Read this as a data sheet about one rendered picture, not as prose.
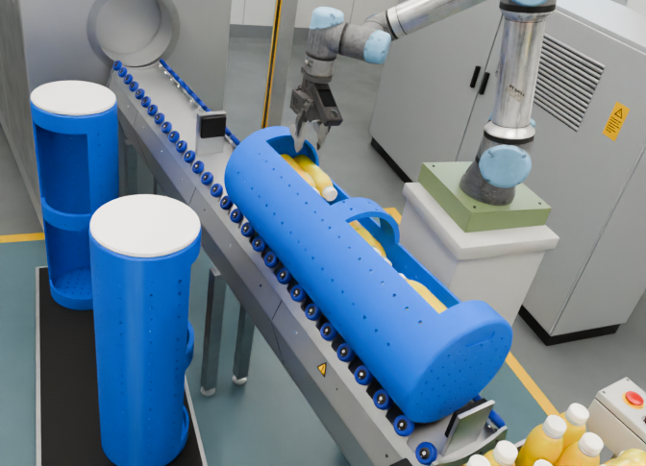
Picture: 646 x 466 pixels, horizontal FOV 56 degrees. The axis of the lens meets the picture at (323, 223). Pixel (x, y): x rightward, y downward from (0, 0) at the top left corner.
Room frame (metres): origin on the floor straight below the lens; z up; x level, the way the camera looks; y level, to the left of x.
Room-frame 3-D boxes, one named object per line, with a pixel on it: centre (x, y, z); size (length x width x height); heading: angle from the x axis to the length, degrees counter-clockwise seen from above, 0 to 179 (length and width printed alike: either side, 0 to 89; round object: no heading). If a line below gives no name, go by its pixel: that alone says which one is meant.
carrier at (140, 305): (1.30, 0.46, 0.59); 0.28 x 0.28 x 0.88
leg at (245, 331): (1.75, 0.22, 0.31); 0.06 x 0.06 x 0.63; 38
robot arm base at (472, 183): (1.51, -0.42, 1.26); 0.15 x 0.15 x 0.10
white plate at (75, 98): (1.95, 0.94, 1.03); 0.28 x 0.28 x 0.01
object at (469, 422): (0.87, -0.37, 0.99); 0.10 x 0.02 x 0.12; 128
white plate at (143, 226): (1.30, 0.46, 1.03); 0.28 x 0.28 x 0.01
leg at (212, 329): (1.66, 0.33, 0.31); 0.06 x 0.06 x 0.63; 38
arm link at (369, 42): (1.47, -0.02, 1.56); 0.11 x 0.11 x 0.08; 80
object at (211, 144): (1.93, 0.44, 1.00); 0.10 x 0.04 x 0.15; 128
